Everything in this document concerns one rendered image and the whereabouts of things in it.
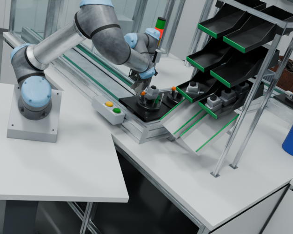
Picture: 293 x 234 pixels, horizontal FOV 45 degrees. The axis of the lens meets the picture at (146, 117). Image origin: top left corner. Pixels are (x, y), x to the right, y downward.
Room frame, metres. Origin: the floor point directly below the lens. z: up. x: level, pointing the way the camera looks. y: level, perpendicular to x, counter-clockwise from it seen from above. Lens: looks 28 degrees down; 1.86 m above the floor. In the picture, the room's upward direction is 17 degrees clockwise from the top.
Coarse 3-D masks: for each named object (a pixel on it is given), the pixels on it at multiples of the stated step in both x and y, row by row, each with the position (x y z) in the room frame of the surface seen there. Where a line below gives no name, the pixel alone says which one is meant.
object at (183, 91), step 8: (200, 72) 1.72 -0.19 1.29; (208, 72) 1.76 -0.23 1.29; (192, 80) 1.70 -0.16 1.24; (200, 80) 1.72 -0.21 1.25; (208, 80) 1.72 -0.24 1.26; (216, 80) 1.62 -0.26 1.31; (176, 88) 1.64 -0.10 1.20; (184, 88) 1.66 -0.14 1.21; (200, 88) 1.65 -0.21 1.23; (208, 88) 1.65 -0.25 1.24; (216, 88) 1.63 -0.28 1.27; (184, 96) 1.59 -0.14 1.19; (200, 96) 1.57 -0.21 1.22
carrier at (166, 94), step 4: (160, 92) 2.06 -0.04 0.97; (164, 92) 2.08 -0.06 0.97; (168, 92) 2.10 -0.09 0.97; (176, 92) 2.07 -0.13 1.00; (160, 96) 2.01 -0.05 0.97; (164, 96) 2.03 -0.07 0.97; (168, 96) 2.00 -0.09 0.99; (176, 96) 2.02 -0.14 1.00; (180, 96) 2.01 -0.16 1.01; (164, 100) 1.97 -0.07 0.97; (168, 100) 1.98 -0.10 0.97; (172, 100) 1.96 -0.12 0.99; (176, 100) 1.98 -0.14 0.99; (180, 100) 1.99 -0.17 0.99; (164, 104) 1.93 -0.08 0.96; (168, 104) 1.93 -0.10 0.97; (172, 104) 1.94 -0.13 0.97; (176, 104) 1.95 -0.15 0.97; (172, 108) 1.89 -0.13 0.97
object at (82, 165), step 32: (0, 96) 1.63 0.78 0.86; (64, 96) 1.84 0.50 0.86; (0, 128) 1.36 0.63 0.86; (64, 128) 1.52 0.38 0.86; (96, 128) 1.61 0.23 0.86; (0, 160) 1.15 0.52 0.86; (32, 160) 1.21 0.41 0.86; (64, 160) 1.27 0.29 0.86; (96, 160) 1.34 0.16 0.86; (0, 192) 0.98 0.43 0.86; (32, 192) 1.03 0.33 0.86; (64, 192) 1.08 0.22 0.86; (96, 192) 1.14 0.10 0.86
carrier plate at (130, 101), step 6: (132, 96) 1.89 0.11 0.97; (138, 96) 1.91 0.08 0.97; (120, 102) 1.80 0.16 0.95; (126, 102) 1.79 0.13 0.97; (132, 102) 1.81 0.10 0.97; (132, 108) 1.74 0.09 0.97; (138, 108) 1.76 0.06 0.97; (162, 108) 1.85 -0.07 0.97; (168, 108) 1.88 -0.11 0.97; (138, 114) 1.70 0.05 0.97; (144, 114) 1.71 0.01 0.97; (150, 114) 1.74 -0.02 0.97; (156, 114) 1.76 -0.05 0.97; (162, 114) 1.78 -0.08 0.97; (144, 120) 1.67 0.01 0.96; (150, 120) 1.68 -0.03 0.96
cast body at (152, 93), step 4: (148, 88) 1.82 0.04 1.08; (152, 88) 1.81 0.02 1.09; (156, 88) 1.84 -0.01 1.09; (148, 92) 1.82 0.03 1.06; (152, 92) 1.80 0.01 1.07; (156, 92) 1.82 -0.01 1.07; (144, 96) 1.82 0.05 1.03; (148, 96) 1.80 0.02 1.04; (152, 96) 1.80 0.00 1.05; (156, 96) 1.83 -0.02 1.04
